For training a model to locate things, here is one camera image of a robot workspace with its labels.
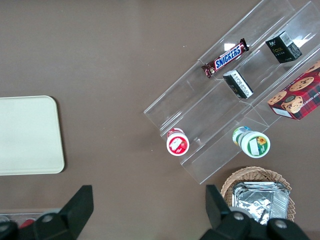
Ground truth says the red tartan cookie box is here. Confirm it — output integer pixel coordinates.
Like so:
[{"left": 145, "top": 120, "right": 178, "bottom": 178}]
[{"left": 266, "top": 59, "right": 320, "bottom": 121}]

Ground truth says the red cola bottle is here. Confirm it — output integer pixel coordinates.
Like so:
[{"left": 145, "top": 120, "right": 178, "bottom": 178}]
[{"left": 19, "top": 218, "right": 35, "bottom": 229}]

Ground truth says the green yogurt cup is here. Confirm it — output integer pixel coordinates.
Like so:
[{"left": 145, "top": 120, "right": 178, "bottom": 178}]
[{"left": 231, "top": 125, "right": 271, "bottom": 158}]

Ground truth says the small black carton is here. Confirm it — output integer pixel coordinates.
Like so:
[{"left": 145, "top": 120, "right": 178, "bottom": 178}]
[
  {"left": 222, "top": 69, "right": 254, "bottom": 100},
  {"left": 264, "top": 30, "right": 303, "bottom": 65}
]

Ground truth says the beige rectangular tray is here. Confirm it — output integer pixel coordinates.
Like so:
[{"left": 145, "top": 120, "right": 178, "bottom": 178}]
[{"left": 0, "top": 95, "right": 66, "bottom": 176}]

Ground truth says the light wicker basket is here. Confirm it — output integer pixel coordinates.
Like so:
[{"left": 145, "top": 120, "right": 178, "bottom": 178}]
[{"left": 220, "top": 166, "right": 296, "bottom": 223}]

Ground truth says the clear acrylic bottle rack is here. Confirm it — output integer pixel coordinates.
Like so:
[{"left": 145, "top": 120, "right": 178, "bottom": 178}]
[{"left": 0, "top": 211, "right": 60, "bottom": 230}]

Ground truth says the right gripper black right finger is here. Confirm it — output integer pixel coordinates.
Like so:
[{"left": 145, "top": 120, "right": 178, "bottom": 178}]
[{"left": 199, "top": 184, "right": 252, "bottom": 240}]

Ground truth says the aluminium foil tray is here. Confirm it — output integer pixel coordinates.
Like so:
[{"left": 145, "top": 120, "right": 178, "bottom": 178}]
[{"left": 231, "top": 181, "right": 291, "bottom": 226}]

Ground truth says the Snickers chocolate bar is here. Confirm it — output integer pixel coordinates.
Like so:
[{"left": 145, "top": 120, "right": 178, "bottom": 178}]
[{"left": 201, "top": 38, "right": 250, "bottom": 80}]

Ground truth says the red strawberry yogurt cup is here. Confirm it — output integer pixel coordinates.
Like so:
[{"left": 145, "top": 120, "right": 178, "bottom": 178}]
[{"left": 166, "top": 127, "right": 190, "bottom": 156}]

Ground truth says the clear acrylic tiered shelf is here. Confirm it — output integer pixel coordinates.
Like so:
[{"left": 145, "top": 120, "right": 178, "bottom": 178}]
[{"left": 143, "top": 0, "right": 320, "bottom": 185}]

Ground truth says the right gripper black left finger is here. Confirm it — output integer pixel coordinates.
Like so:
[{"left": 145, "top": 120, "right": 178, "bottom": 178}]
[{"left": 32, "top": 184, "right": 94, "bottom": 240}]

